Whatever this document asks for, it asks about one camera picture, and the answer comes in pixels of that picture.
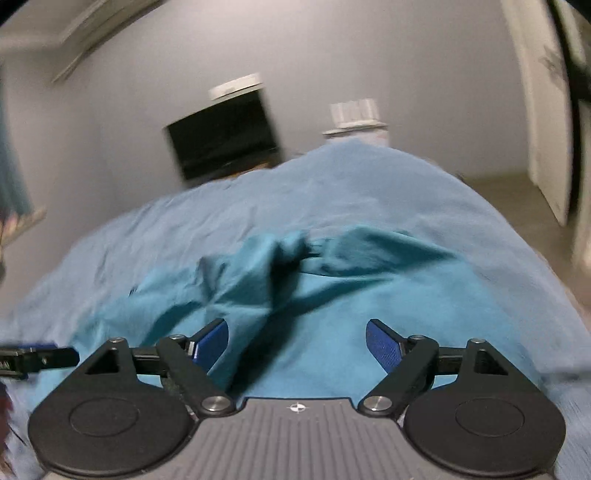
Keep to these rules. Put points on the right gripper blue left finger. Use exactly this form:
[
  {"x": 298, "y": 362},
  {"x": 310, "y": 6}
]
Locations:
[{"x": 186, "y": 366}]

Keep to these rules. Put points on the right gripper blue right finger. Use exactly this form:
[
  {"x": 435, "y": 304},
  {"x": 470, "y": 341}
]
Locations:
[{"x": 410, "y": 365}]

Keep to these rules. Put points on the teal hooded sweatshirt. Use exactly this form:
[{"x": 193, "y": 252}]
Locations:
[{"x": 297, "y": 310}]

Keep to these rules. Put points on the wooden window sill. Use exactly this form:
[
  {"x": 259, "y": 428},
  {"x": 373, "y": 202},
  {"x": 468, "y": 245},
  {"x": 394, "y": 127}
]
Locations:
[{"x": 14, "y": 226}]

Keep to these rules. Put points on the blue window curtain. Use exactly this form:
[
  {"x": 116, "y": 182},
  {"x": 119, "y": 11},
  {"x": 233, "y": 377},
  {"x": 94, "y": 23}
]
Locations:
[{"x": 15, "y": 198}]

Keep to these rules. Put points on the blue bed blanket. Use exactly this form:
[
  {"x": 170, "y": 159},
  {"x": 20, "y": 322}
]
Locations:
[{"x": 322, "y": 194}]

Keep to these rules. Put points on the black flat screen television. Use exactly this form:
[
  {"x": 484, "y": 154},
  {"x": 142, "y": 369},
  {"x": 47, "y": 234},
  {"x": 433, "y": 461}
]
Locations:
[{"x": 230, "y": 137}]

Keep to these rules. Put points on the white mini fridge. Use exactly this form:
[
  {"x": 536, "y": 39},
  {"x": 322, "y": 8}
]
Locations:
[{"x": 376, "y": 134}]

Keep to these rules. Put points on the white wifi router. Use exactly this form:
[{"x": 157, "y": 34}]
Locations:
[{"x": 356, "y": 113}]

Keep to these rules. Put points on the white wall power strip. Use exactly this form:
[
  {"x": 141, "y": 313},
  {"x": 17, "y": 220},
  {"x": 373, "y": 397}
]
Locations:
[{"x": 235, "y": 87}]

